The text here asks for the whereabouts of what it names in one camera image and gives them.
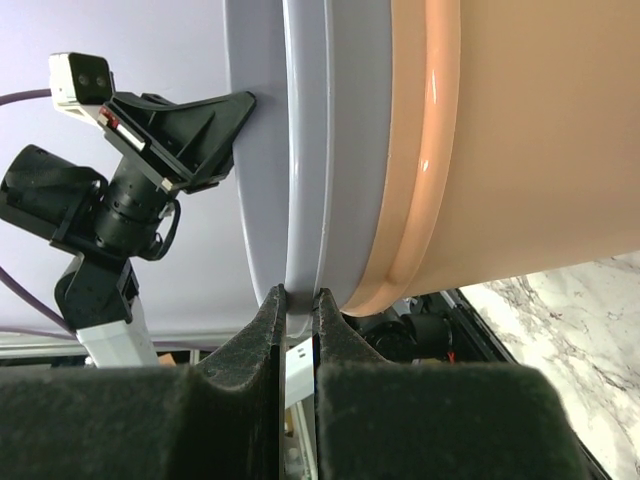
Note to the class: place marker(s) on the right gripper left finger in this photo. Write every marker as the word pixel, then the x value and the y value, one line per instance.
pixel 222 418

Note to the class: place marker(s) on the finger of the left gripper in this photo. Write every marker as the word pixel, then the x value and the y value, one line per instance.
pixel 177 147

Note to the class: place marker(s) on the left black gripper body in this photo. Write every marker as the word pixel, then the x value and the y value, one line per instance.
pixel 135 217

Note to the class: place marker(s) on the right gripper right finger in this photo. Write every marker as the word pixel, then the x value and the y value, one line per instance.
pixel 377 419

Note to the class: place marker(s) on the grey round bucket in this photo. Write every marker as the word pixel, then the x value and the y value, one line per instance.
pixel 327 163

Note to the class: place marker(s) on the orange capybara bucket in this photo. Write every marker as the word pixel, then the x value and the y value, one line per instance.
pixel 514 144

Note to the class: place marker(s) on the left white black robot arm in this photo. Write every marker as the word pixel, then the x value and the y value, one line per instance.
pixel 98 294

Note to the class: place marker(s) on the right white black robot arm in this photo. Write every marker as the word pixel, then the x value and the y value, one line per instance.
pixel 300 370

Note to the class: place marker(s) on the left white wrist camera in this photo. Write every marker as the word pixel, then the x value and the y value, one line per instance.
pixel 80 84

